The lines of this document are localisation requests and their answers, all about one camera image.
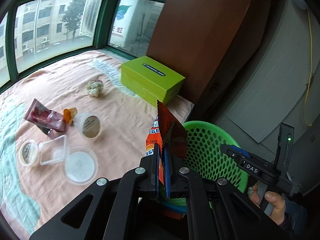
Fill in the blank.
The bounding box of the white wardrobe cabinet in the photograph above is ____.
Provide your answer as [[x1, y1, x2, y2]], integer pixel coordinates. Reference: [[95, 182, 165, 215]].
[[216, 0, 319, 193]]

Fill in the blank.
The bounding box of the clear round plastic bowl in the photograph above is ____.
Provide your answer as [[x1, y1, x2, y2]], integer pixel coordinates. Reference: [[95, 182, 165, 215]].
[[62, 146, 98, 186]]

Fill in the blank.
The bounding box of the orange peel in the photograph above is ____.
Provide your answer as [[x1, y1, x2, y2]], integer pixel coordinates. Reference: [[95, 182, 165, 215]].
[[63, 107, 78, 125]]

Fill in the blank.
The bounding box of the round pudding cup brown label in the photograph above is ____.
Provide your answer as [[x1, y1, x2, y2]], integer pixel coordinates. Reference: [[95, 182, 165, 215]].
[[73, 112, 102, 140]]

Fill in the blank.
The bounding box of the crumpled white tissue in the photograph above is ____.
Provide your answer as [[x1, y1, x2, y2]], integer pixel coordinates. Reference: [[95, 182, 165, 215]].
[[86, 80, 104, 97]]

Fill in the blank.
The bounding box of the yellow cable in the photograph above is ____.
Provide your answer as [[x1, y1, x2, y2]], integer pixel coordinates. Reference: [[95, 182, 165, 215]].
[[302, 7, 315, 127]]

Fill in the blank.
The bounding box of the green window frame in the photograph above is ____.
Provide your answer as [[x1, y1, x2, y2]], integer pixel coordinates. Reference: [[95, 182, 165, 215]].
[[1, 0, 167, 91]]

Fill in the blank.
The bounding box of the red orange snack wrapper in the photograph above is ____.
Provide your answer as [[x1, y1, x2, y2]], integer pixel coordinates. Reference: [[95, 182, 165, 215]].
[[145, 101, 187, 191]]

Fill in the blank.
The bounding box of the lime green cardboard box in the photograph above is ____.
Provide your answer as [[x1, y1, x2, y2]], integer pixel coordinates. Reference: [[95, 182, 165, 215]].
[[120, 56, 185, 107]]

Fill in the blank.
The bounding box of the pink snack wrapper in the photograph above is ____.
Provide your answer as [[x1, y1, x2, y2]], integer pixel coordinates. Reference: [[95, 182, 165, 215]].
[[24, 99, 68, 139]]

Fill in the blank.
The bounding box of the green plastic mesh wastebasket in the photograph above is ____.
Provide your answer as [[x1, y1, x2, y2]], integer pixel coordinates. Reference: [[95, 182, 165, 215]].
[[182, 121, 248, 192]]

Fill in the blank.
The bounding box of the small round sauce cup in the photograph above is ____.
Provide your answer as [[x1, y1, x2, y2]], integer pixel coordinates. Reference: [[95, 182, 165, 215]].
[[18, 139, 39, 167]]

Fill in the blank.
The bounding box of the black camera right gripper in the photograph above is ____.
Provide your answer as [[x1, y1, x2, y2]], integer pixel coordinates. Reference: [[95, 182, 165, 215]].
[[274, 122, 295, 178]]

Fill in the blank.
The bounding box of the person right hand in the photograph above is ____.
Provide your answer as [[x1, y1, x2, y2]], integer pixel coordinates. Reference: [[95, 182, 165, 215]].
[[248, 184, 286, 225]]

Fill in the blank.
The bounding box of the clear square plastic container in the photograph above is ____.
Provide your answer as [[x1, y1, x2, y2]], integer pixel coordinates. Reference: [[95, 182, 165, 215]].
[[38, 135, 70, 166]]

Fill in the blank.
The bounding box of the brown wooden cabinet panel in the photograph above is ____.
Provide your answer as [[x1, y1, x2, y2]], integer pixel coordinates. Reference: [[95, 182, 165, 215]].
[[146, 0, 252, 103]]

